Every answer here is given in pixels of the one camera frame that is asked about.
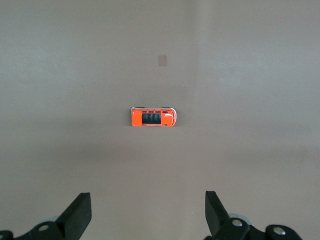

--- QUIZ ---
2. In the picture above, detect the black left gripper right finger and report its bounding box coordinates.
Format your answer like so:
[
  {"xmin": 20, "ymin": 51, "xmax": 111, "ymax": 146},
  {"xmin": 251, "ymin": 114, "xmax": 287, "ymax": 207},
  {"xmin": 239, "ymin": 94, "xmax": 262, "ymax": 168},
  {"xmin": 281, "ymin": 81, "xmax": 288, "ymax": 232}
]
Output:
[{"xmin": 204, "ymin": 190, "xmax": 266, "ymax": 240}]

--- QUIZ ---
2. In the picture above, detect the orange toy bus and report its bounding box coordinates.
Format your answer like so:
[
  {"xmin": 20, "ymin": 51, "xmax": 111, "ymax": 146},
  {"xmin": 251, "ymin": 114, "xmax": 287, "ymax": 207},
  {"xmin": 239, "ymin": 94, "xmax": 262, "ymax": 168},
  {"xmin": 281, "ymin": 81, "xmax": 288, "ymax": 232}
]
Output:
[{"xmin": 130, "ymin": 106, "xmax": 178, "ymax": 128}]

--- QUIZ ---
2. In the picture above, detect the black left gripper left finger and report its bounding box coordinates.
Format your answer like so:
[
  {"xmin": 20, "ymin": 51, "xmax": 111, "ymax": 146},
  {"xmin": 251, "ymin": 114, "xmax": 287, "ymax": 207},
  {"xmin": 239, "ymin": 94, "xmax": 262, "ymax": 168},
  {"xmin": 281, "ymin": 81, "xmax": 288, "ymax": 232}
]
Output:
[{"xmin": 15, "ymin": 192, "xmax": 92, "ymax": 240}]

